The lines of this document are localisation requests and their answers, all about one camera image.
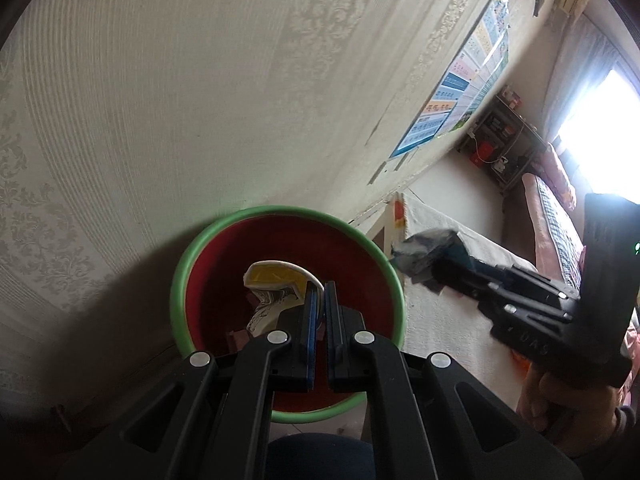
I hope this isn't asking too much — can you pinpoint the dark blue pants leg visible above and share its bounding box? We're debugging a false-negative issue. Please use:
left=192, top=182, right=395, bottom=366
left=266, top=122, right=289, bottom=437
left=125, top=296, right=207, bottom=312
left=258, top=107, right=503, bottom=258
left=265, top=434, right=376, bottom=480

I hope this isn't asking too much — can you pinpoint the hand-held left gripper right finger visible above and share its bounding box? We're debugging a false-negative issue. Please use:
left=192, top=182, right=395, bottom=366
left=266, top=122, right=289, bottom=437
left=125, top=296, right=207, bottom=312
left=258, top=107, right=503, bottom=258
left=324, top=280, right=584, bottom=480

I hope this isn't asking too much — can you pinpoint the white chart wall poster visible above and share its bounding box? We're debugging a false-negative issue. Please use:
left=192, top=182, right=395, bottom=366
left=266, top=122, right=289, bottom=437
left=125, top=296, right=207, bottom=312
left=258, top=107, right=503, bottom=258
left=440, top=35, right=511, bottom=133

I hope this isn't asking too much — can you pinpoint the person's right forearm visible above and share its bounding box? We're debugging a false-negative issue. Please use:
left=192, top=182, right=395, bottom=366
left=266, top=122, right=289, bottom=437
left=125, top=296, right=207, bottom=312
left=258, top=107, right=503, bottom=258
left=570, top=404, right=640, bottom=462

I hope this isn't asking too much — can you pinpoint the red basin with green rim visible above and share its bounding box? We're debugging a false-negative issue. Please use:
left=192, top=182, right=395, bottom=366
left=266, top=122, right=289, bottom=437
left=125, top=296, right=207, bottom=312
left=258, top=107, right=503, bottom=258
left=170, top=205, right=405, bottom=423

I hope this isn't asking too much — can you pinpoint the pink patterned curtain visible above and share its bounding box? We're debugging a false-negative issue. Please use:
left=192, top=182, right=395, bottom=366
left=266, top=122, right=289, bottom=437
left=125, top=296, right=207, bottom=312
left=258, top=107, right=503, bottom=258
left=542, top=15, right=626, bottom=141

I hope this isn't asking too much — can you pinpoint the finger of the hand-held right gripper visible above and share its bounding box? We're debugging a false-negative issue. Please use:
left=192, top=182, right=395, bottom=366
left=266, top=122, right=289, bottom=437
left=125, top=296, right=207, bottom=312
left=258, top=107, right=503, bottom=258
left=451, top=249, right=584, bottom=307
left=432, top=269, right=572, bottom=327

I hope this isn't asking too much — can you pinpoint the pink flowered pillow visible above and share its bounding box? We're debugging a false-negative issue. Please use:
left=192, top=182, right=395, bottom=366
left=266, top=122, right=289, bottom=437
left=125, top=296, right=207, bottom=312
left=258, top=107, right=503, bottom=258
left=530, top=142, right=578, bottom=211

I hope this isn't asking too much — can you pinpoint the yellow white wrapper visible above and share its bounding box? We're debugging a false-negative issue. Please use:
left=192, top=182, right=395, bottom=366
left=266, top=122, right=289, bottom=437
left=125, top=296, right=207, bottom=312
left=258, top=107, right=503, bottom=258
left=242, top=260, right=312, bottom=336

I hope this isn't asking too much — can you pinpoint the dark metal shelf rack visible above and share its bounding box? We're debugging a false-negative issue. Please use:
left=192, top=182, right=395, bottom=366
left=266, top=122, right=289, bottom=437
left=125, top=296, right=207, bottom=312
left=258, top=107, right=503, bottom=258
left=457, top=92, right=548, bottom=196

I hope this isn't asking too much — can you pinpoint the red bag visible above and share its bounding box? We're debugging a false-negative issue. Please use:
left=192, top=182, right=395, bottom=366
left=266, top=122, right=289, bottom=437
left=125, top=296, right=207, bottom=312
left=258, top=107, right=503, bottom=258
left=470, top=141, right=496, bottom=166

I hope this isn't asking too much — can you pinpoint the person's right hand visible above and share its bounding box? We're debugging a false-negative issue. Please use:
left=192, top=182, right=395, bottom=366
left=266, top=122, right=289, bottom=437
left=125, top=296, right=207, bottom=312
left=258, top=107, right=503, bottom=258
left=515, top=355, right=631, bottom=461

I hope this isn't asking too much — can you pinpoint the bright window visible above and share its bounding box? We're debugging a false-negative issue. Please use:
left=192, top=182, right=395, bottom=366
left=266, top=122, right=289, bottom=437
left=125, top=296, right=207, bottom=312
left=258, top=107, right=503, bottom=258
left=555, top=67, right=640, bottom=201

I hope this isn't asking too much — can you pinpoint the blue letter wall poster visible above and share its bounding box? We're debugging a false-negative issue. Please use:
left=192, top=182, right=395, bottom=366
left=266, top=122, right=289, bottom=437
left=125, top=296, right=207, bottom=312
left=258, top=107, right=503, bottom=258
left=389, top=0, right=511, bottom=161

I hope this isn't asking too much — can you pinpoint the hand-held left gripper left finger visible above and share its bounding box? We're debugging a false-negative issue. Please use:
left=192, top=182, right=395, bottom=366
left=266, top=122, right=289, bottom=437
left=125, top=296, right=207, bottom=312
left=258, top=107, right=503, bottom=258
left=57, top=280, right=324, bottom=480

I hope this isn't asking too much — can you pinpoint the pink bed sheet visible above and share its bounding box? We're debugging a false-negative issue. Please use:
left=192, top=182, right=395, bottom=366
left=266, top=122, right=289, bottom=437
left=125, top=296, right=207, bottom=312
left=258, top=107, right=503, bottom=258
left=520, top=172, right=566, bottom=281

